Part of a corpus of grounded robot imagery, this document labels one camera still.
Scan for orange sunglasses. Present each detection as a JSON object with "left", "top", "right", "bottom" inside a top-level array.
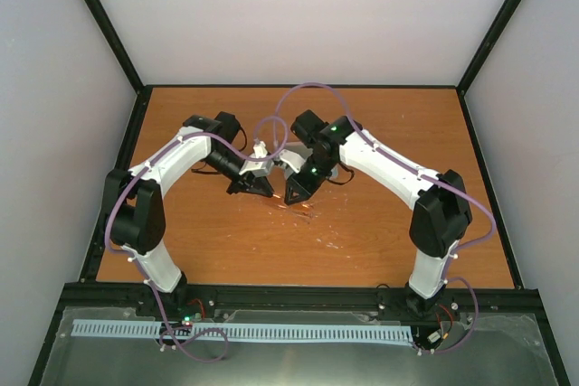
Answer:
[{"left": 263, "top": 193, "right": 317, "bottom": 222}]

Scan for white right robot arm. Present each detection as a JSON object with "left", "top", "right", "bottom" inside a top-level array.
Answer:
[{"left": 284, "top": 110, "right": 472, "bottom": 317}]

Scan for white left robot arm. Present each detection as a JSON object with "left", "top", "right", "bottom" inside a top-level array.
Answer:
[{"left": 101, "top": 112, "right": 277, "bottom": 316}]

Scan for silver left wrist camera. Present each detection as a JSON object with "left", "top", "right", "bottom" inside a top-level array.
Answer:
[{"left": 239, "top": 142, "right": 274, "bottom": 177}]

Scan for light blue cable duct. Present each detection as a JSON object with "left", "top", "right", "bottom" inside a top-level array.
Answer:
[{"left": 70, "top": 319, "right": 413, "bottom": 346}]

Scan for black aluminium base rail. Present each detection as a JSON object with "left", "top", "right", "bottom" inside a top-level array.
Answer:
[{"left": 54, "top": 282, "right": 546, "bottom": 325}]

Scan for black enclosure frame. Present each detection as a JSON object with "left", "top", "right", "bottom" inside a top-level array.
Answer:
[{"left": 29, "top": 0, "right": 569, "bottom": 385}]

